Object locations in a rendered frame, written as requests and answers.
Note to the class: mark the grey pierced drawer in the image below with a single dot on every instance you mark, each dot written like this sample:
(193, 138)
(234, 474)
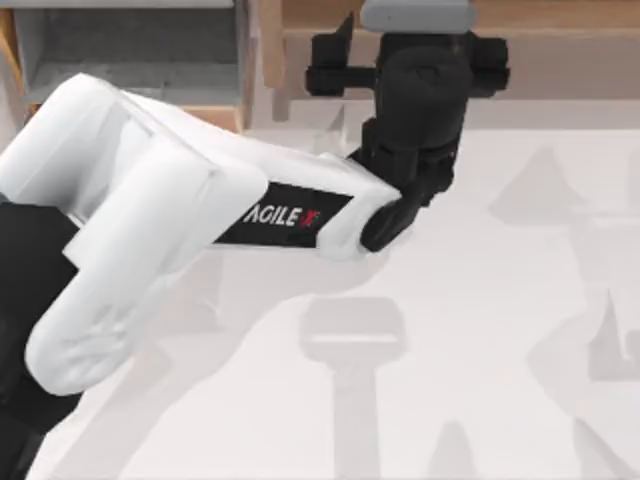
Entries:
(135, 45)

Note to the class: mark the pale grey rounded box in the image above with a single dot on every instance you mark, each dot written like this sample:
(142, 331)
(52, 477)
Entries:
(415, 15)

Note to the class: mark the pale wooden drawer front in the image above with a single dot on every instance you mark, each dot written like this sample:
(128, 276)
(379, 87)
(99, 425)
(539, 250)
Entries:
(220, 119)

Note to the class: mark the wooden cupboard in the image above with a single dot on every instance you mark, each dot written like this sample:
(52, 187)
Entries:
(560, 50)

